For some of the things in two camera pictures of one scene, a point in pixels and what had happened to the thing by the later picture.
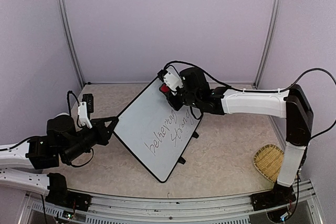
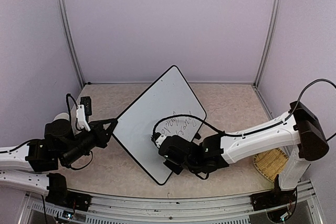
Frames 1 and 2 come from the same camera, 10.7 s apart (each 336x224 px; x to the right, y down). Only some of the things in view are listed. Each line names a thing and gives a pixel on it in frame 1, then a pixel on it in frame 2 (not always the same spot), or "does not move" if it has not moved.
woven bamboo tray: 268,160 does not move
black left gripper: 104,135 does not move
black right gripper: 176,105 → 174,168
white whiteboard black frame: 156,132 does not move
